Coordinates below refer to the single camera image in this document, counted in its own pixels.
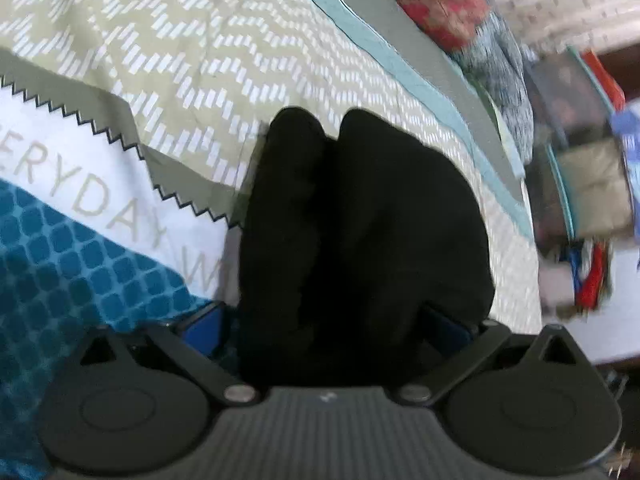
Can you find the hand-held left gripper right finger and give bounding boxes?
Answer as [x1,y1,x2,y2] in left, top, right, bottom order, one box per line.
[399,306,572,407]

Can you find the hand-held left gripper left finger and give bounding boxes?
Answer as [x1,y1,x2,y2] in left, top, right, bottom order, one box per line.
[79,302,257,407]

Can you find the black pants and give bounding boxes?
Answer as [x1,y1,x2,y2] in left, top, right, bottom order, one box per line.
[234,107,497,392]

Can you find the colourful hanging cloths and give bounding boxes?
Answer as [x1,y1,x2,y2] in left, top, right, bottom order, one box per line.
[562,239,617,308]

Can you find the clear teal-trimmed storage bag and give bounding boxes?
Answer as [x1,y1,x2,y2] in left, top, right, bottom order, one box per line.
[522,47,638,246]

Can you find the printed patterned bedsheet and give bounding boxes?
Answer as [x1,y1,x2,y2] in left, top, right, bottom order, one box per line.
[0,0,546,480]

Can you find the blue white floral blanket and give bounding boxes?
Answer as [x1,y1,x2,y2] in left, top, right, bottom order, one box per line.
[447,7,537,163]

